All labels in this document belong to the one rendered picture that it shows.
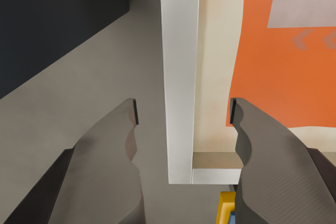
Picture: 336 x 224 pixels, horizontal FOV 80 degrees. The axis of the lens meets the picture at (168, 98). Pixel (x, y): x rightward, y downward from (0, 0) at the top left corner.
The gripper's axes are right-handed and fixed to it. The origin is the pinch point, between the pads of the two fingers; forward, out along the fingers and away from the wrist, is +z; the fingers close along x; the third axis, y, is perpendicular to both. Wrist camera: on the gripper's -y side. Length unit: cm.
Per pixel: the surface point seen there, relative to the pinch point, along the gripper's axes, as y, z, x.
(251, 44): 1.0, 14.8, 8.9
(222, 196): 33.6, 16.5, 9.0
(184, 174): 20.5, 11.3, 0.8
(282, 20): -1.8, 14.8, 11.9
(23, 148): 112, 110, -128
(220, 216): 39.0, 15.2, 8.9
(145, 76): 48, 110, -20
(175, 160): 17.2, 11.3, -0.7
